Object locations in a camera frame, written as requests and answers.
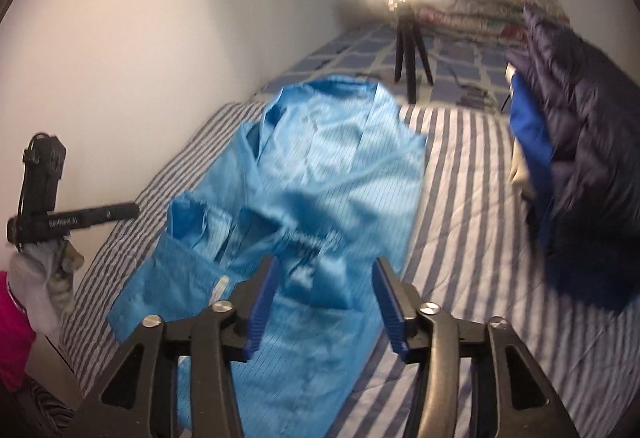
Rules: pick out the royal blue cloth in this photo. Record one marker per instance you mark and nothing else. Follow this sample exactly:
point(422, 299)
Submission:
point(530, 142)

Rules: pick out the black tripod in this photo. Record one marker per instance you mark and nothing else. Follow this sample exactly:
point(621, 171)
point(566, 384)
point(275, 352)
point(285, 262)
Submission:
point(410, 52)

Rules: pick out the cream cloth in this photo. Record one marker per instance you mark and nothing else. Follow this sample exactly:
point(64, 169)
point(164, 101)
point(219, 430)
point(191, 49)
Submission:
point(520, 175)

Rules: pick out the blue white striped bed sheet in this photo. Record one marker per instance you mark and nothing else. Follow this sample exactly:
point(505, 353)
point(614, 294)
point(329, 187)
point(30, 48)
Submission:
point(465, 218)

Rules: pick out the dark striped cloth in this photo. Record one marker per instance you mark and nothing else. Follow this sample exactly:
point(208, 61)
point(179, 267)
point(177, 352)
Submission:
point(42, 410)

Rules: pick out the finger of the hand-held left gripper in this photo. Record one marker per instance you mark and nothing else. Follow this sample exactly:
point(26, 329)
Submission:
point(107, 213)

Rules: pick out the dark puffer jacket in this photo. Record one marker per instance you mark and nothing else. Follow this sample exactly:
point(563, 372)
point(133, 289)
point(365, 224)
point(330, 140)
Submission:
point(590, 117)

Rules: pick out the blue checked bed sheet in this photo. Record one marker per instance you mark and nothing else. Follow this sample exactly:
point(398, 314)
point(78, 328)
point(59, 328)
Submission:
point(350, 52)

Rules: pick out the person's left hand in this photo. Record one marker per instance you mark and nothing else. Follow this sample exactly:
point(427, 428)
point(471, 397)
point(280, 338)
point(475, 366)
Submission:
point(42, 283)

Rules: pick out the light blue pinstriped coat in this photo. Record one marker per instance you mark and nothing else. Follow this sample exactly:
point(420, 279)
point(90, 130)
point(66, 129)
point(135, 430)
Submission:
point(325, 157)

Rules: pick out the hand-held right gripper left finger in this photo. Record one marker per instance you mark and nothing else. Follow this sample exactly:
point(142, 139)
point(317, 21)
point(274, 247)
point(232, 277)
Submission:
point(261, 313)

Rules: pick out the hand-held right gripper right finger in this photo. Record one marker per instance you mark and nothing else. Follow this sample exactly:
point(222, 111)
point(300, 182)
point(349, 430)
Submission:
point(392, 313)

